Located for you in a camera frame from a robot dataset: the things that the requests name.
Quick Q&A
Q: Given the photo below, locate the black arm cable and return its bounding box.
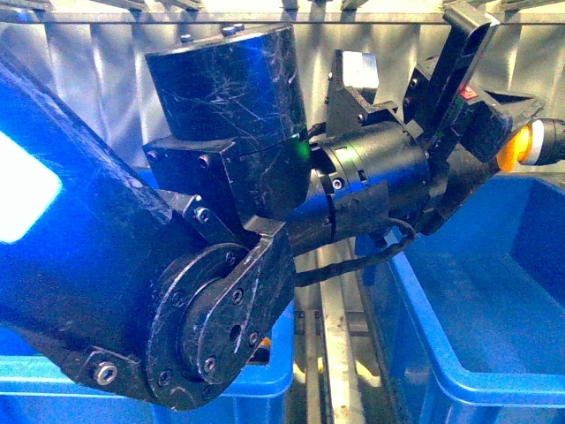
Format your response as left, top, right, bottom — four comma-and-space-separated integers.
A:
292, 216, 416, 288

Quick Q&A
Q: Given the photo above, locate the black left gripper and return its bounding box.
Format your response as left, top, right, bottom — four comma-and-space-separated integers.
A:
308, 4, 543, 247

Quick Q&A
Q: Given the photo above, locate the blue plastic bin with buttons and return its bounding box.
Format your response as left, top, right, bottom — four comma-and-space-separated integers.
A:
1, 166, 295, 410

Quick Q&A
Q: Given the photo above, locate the yellow mushroom push button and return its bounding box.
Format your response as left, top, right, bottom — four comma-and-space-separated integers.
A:
496, 118, 564, 172

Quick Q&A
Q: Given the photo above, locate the blue plastic target bin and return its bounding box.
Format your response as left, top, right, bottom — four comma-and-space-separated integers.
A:
361, 176, 564, 423

